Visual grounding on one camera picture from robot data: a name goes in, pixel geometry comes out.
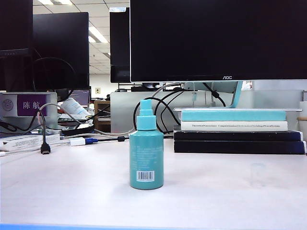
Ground teal spray bottle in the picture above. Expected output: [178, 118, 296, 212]
[129, 99, 165, 190]

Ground transparent plastic lid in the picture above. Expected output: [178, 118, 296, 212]
[250, 163, 265, 188]

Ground black monitor base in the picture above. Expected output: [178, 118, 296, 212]
[130, 82, 160, 92]

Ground white book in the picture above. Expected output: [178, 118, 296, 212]
[180, 121, 289, 132]

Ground brown wooden box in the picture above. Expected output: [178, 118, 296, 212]
[94, 100, 111, 126]

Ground small lit screen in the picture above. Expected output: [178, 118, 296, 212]
[71, 89, 91, 106]

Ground teal book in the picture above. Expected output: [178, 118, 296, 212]
[180, 111, 287, 122]

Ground black book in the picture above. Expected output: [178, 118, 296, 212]
[174, 140, 307, 155]
[174, 130, 304, 142]

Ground black flat oval object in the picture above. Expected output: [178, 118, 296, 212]
[61, 124, 95, 136]

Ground white printed tube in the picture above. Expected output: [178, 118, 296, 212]
[59, 97, 90, 118]

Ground white adapter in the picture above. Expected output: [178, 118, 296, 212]
[70, 137, 86, 147]

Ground teal and silver monitor stand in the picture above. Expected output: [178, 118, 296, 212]
[173, 80, 303, 113]

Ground narrow black monitor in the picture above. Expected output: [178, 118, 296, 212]
[109, 7, 131, 83]

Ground large black AOC monitor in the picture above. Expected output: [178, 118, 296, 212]
[130, 0, 307, 83]

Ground silver nameplate with purple label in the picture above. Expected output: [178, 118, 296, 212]
[0, 92, 59, 131]

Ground white printed booklet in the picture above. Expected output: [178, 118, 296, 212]
[0, 133, 61, 152]

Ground black monitor with button row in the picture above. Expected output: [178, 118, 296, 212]
[0, 0, 34, 92]

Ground black looped cable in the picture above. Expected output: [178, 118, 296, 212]
[133, 89, 184, 137]

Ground black cable with ferrite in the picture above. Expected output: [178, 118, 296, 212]
[95, 134, 142, 143]

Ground white cable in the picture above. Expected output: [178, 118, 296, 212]
[94, 127, 137, 137]

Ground black monitor power cable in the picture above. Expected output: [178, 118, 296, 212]
[202, 82, 227, 108]

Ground grey curved cable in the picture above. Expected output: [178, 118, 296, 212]
[38, 103, 83, 124]

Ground black USB cable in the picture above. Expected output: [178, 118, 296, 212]
[0, 110, 51, 156]

